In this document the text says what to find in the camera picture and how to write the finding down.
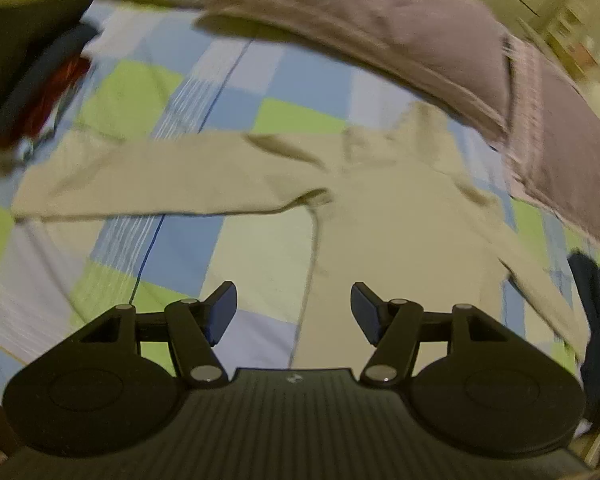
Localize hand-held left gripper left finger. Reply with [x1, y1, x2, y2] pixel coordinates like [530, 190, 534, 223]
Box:
[77, 281, 239, 387]

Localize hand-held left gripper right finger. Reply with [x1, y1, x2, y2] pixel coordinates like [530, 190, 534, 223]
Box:
[350, 282, 523, 387]

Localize beige long-sleeve shirt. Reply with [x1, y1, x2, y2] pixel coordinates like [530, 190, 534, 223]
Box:
[11, 102, 593, 371]

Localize navy garment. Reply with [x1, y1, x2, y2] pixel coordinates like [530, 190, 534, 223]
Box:
[567, 250, 600, 416]

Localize checkered bed sheet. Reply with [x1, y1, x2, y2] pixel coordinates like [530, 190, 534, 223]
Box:
[0, 0, 600, 401]

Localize mauve pillow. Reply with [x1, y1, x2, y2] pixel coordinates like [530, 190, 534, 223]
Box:
[195, 0, 600, 248]

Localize white tiered organizer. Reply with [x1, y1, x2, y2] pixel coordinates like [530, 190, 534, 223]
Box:
[545, 0, 600, 68]

